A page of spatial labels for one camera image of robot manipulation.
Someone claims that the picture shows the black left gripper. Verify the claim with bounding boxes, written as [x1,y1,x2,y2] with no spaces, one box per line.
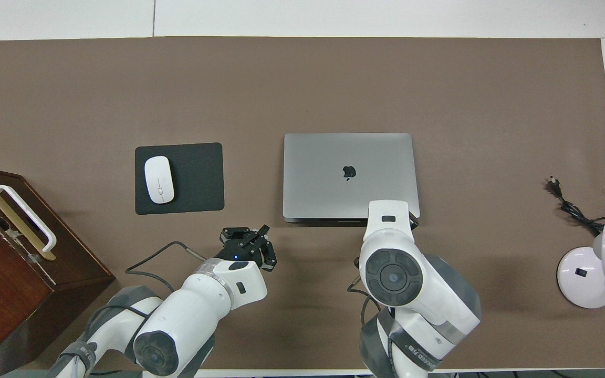
[212,224,278,272]

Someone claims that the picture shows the silver laptop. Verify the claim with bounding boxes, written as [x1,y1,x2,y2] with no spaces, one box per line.
[283,132,421,224]

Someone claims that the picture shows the black mouse pad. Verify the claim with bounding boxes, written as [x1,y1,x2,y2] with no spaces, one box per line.
[134,142,225,215]

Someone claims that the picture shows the white computer mouse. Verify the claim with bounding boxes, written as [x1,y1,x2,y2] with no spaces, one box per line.
[144,156,175,204]

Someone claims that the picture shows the brown table mat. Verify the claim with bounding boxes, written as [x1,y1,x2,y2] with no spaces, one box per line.
[0,36,605,371]

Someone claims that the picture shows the white desk lamp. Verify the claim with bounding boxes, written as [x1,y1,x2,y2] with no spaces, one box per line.
[556,217,605,309]

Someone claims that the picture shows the dark wooden box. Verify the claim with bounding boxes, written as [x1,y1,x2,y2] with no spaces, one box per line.
[0,164,116,374]

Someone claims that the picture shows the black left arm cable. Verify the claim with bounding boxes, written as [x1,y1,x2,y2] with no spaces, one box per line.
[125,241,210,292]

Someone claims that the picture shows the black lamp power cable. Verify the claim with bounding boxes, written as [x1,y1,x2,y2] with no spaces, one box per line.
[547,176,605,235]

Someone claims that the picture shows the white box handle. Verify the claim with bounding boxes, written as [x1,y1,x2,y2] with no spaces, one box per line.
[0,185,57,254]

